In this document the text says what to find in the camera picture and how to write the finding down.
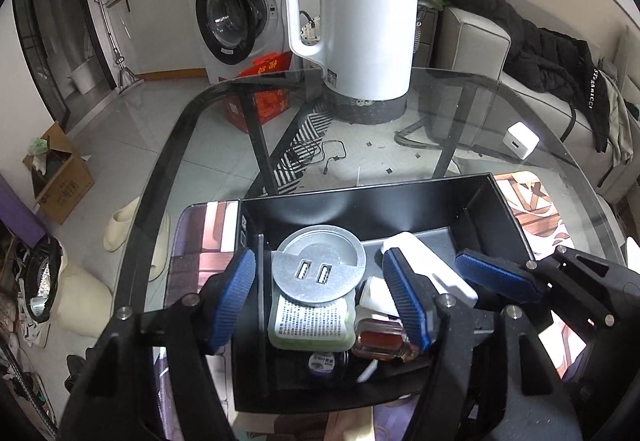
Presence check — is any grey garment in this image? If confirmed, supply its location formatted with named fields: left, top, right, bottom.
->
left=597, top=61, right=636, bottom=167

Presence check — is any round silver socket hub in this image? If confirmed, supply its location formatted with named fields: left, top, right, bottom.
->
left=272, top=225, right=367, bottom=308

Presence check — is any black cardboard box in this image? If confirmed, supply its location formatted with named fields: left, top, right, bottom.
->
left=232, top=172, right=538, bottom=414

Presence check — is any wicker basket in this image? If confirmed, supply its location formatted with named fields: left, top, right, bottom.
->
left=299, top=10, right=326, bottom=47

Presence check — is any white bucket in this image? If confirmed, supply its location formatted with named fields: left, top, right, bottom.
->
left=67, top=60, right=98, bottom=95

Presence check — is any brown cardboard box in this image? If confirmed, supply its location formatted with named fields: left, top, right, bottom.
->
left=21, top=121, right=96, bottom=225

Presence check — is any small amber bottle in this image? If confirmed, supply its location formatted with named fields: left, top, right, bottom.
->
left=351, top=318, right=418, bottom=363

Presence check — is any dark glass door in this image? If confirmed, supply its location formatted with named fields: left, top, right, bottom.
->
left=11, top=0, right=123, bottom=124

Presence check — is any small white adapter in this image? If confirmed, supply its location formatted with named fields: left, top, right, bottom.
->
left=359, top=276, right=401, bottom=322

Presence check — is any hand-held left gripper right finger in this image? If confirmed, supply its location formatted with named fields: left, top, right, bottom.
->
left=381, top=247, right=586, bottom=441

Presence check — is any white electric kettle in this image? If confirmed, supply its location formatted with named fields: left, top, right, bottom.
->
left=283, top=0, right=426, bottom=101

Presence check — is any white kitchen base cabinet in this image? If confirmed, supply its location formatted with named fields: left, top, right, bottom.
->
left=107, top=0, right=211, bottom=82

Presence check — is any black and white striped rug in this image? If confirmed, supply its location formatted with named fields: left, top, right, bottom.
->
left=272, top=111, right=333, bottom=194

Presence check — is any printed desk mat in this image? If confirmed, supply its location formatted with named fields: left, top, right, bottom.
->
left=160, top=170, right=628, bottom=441

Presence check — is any purple rolled mat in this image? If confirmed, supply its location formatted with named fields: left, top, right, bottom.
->
left=0, top=174, right=46, bottom=247

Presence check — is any red gift box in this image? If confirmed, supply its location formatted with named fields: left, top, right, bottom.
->
left=222, top=51, right=296, bottom=132

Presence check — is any black cable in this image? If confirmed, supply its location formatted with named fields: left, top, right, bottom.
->
left=285, top=140, right=348, bottom=174

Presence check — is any white power bank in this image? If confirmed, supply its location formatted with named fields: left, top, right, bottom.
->
left=382, top=232, right=478, bottom=309

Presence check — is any black jacket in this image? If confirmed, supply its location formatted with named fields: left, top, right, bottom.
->
left=430, top=0, right=611, bottom=153

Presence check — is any round blue tin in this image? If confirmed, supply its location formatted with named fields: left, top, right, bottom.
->
left=306, top=350, right=349, bottom=378

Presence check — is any flat mop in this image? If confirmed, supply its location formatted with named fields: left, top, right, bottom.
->
left=94, top=0, right=143, bottom=97

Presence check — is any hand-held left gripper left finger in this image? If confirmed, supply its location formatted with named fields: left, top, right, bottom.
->
left=57, top=248, right=258, bottom=441

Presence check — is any beige slipper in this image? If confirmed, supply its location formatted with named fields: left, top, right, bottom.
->
left=102, top=197, right=142, bottom=253
left=149, top=216, right=173, bottom=282

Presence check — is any grey sofa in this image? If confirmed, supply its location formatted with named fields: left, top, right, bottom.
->
left=432, top=6, right=640, bottom=222

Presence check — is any white trash bin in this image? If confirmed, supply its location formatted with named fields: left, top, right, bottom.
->
left=22, top=236, right=113, bottom=339

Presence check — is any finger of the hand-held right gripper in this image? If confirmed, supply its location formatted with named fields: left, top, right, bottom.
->
left=552, top=245, right=640, bottom=318
left=455, top=248, right=617, bottom=330

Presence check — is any white cube charger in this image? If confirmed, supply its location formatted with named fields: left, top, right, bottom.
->
left=506, top=122, right=541, bottom=153

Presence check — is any white sneaker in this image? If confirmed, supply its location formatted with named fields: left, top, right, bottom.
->
left=12, top=311, right=51, bottom=347

